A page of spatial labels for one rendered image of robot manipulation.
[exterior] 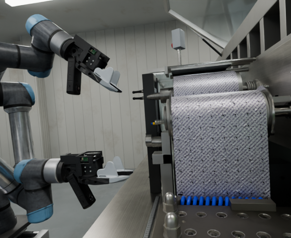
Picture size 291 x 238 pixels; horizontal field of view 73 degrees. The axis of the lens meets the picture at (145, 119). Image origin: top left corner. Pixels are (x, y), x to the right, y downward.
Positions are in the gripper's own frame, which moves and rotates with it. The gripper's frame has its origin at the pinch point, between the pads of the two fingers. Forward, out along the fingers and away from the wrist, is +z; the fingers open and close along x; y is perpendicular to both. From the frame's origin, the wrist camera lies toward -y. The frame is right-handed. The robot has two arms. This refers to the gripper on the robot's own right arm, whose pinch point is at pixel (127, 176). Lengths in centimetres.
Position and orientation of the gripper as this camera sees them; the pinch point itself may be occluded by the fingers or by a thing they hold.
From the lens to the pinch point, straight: 60.1
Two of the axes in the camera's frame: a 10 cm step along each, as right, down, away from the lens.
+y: -0.7, -10.0, -0.4
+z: 9.8, -0.6, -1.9
